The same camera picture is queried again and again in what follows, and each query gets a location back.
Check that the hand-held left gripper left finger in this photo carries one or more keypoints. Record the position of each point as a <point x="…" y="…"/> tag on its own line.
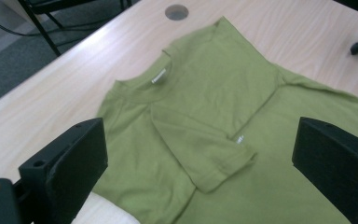
<point x="71" y="165"/>

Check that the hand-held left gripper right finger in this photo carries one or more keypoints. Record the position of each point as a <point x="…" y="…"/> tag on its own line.
<point x="338" y="165"/>

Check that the green long-sleeved shirt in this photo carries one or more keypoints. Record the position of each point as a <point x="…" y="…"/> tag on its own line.
<point x="230" y="124"/>

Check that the black folding chair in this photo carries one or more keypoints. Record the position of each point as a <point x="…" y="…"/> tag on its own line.
<point x="42" y="31"/>

